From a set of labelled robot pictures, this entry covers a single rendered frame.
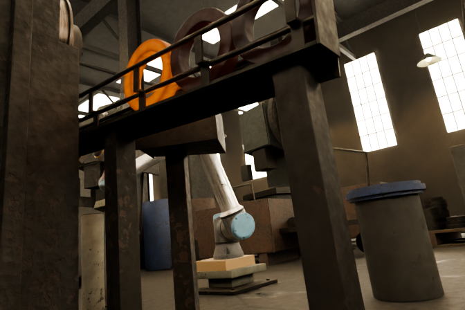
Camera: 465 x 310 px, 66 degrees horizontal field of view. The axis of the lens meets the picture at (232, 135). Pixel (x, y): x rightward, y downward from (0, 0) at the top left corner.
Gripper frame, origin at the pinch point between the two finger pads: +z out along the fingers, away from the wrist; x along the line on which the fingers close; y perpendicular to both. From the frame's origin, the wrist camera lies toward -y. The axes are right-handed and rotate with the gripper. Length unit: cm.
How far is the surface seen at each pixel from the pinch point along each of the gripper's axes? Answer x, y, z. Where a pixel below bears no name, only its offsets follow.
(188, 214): 82, -45, -15
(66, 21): 51, 21, 28
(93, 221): -31, -26, -42
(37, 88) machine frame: 76, -24, 34
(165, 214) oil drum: -209, 50, -224
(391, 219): 119, -34, -86
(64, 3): 49, 30, 30
